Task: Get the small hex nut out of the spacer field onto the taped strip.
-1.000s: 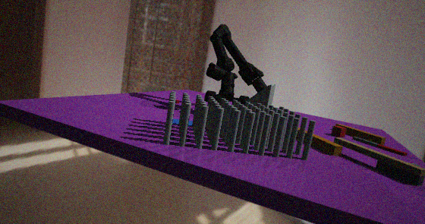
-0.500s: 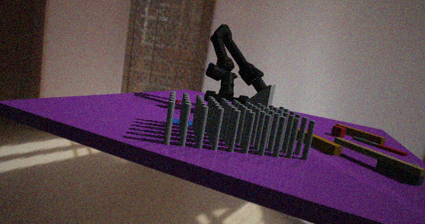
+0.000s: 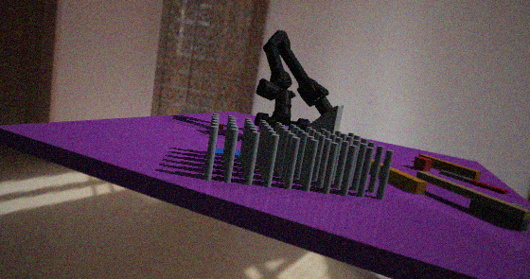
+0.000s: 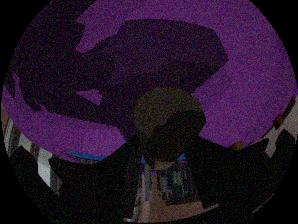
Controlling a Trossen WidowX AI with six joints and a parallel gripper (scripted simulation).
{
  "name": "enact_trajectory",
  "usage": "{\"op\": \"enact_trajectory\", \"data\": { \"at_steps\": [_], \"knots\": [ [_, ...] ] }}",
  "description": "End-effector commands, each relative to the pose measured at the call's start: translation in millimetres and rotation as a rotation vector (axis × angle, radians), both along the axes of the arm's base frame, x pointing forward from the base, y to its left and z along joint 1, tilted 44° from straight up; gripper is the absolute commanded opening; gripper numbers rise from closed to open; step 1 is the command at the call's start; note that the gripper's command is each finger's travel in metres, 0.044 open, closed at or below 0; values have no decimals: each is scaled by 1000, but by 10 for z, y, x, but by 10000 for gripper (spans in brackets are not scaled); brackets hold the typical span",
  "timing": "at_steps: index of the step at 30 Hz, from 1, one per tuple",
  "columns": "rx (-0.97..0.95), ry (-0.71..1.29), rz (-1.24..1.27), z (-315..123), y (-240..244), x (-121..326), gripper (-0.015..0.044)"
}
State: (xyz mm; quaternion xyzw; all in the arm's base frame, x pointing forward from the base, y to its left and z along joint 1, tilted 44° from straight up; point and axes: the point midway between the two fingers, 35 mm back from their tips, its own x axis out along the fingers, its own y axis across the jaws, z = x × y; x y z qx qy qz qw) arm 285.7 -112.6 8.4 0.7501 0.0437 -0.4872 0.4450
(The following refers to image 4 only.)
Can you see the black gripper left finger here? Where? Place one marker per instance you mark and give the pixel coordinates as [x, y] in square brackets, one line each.
[115, 177]

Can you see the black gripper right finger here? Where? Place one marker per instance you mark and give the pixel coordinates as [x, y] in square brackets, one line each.
[214, 167]

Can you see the orange rectangular bar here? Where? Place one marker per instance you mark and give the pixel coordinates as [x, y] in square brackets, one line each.
[288, 109]
[238, 146]

